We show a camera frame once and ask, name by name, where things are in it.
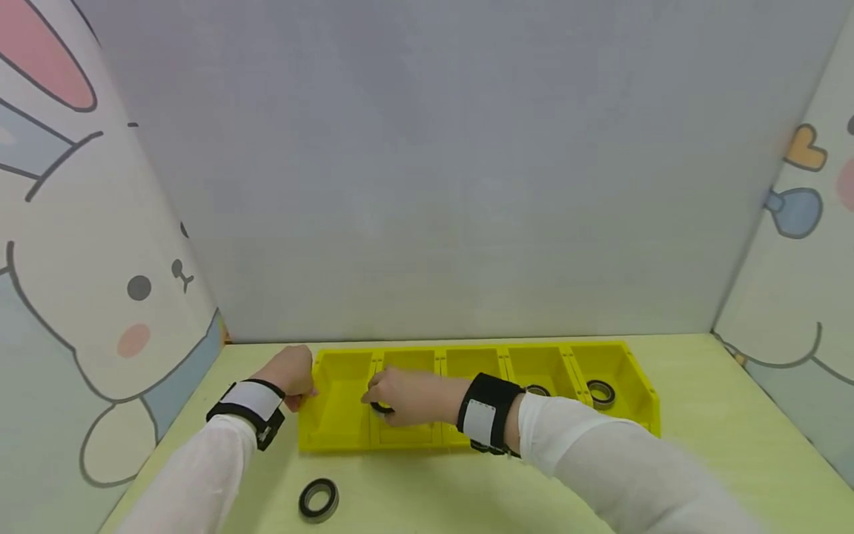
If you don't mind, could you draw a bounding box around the person's right hand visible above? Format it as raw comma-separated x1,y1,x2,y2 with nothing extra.
360,368,473,429

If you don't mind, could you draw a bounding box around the person's left hand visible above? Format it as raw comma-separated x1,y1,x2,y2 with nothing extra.
251,345,320,413

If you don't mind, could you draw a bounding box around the yellow plastic bin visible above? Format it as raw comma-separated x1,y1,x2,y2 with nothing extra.
439,346,509,449
368,349,446,451
567,340,662,438
297,349,376,454
502,344,588,409

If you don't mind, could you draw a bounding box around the person's left forearm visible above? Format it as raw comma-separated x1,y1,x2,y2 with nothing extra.
113,413,260,534

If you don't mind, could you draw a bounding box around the person's right forearm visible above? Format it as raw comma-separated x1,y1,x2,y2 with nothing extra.
505,391,768,534

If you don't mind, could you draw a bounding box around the black wrist band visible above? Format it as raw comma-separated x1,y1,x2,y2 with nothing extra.
456,372,528,458
205,379,288,452

